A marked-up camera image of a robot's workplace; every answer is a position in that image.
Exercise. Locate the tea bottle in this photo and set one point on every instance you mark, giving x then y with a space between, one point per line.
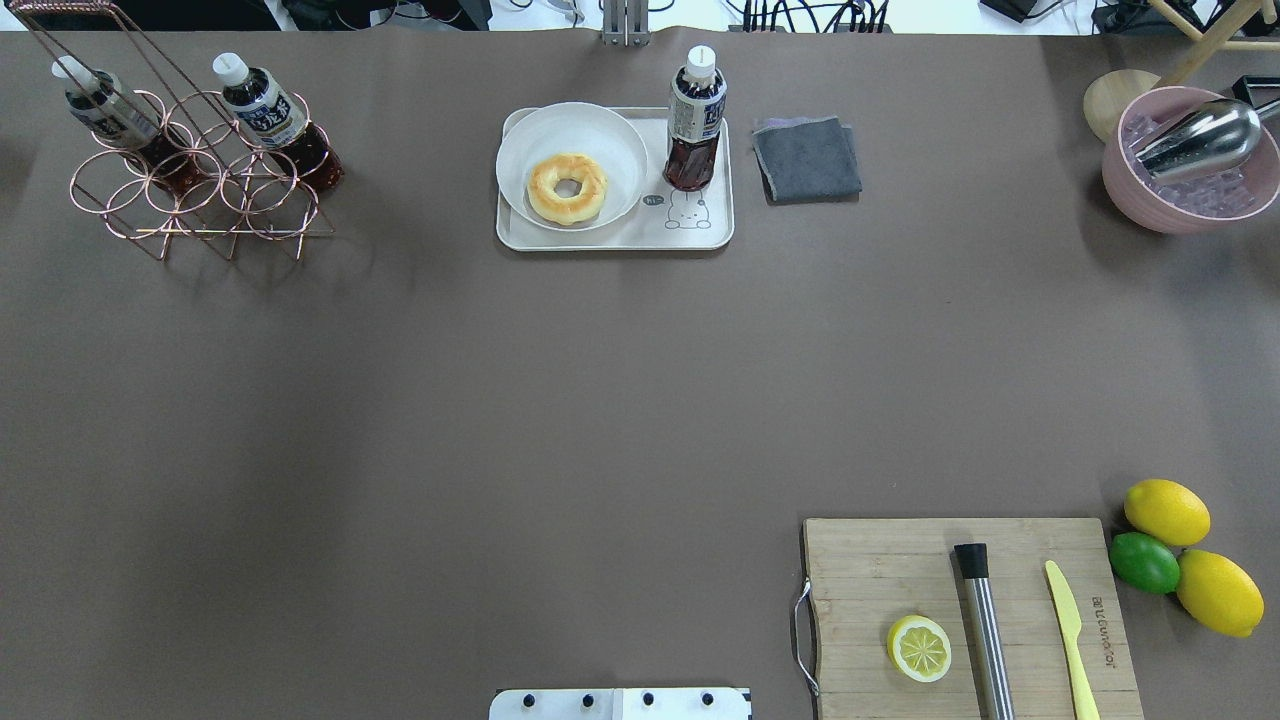
276 122
121 119
697 95

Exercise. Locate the cream rabbit serving tray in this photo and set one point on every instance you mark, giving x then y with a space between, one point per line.
663 219

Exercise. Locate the white round plate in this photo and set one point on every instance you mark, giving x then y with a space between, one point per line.
601 133

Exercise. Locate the folded grey cloth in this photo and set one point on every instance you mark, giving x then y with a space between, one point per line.
807 159

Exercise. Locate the wooden cutting board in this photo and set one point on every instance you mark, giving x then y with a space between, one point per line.
866 574

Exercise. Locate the half lemon slice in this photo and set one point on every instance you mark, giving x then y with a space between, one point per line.
919 648

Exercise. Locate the steel muddler black tip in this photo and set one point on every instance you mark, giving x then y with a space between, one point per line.
993 680

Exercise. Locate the yellow plastic knife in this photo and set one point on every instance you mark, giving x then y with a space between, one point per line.
1071 625

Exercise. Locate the wooden cup stand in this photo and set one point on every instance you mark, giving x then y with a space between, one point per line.
1107 97

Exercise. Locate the green lime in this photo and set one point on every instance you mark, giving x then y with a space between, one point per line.
1144 562

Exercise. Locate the yellow lemon upper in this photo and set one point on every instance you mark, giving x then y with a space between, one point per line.
1167 511

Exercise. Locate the yellow lemon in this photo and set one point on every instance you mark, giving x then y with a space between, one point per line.
1167 511
1219 594

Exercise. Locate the pink ice bowl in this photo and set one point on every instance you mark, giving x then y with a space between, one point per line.
1206 205

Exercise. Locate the yellow lemon lower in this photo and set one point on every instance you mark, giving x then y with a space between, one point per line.
1219 594

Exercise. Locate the steel ice scoop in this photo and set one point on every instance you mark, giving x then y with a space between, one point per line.
1218 135

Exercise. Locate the glazed ring donut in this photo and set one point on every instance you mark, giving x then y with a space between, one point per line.
579 168

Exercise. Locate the aluminium frame post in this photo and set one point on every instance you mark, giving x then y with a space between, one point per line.
625 23

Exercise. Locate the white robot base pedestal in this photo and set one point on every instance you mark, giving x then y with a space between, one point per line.
693 702

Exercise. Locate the copper wire bottle rack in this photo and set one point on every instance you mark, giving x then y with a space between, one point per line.
243 197

